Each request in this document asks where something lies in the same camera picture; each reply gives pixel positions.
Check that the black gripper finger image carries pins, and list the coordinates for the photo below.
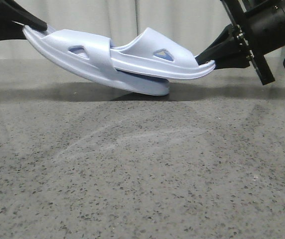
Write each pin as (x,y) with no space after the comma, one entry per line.
(223,47)
(226,58)
(25,17)
(9,30)

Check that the pale grey curtain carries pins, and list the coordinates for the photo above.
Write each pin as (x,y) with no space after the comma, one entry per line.
(194,24)

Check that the light blue slipper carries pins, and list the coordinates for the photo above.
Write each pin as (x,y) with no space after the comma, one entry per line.
(153,54)
(88,55)

